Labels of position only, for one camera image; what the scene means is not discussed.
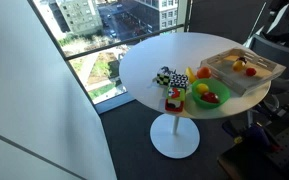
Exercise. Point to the green plastic bowl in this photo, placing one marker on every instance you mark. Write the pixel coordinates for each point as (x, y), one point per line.
(221, 88)

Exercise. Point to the red strawberry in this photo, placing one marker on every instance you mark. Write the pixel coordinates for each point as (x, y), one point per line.
(250, 71)

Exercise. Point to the dark window rail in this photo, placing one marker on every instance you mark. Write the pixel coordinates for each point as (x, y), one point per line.
(124, 42)

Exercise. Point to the dark purple plum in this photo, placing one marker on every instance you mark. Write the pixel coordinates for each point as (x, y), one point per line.
(242, 59)

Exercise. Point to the grey office chair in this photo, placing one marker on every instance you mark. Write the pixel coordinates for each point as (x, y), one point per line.
(277, 53)

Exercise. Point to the green soft cube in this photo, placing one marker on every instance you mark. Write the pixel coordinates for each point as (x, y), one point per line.
(176, 94)

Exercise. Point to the red apple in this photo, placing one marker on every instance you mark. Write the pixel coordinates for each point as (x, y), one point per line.
(210, 97)

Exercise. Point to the black white patterned soft cube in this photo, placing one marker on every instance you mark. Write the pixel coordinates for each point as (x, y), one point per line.
(179, 81)

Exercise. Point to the white grey building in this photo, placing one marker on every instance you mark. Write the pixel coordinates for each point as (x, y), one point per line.
(160, 13)

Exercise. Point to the pale green building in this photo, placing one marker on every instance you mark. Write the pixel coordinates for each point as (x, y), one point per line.
(80, 15)

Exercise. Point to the yellow lemon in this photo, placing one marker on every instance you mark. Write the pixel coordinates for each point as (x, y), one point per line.
(202, 88)

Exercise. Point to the yellow bell pepper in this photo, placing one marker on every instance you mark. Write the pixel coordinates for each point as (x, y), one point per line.
(238, 66)

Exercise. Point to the yellow banana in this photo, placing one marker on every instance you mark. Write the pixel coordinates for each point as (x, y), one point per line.
(190, 75)

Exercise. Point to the zebra print soft cube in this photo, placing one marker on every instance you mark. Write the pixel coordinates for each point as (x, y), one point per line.
(164, 76)

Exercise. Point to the wooden slatted tray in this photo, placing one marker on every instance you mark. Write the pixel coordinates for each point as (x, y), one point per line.
(240, 87)

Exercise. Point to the white table pedestal base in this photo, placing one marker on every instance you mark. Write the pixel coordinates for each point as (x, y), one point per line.
(174, 140)

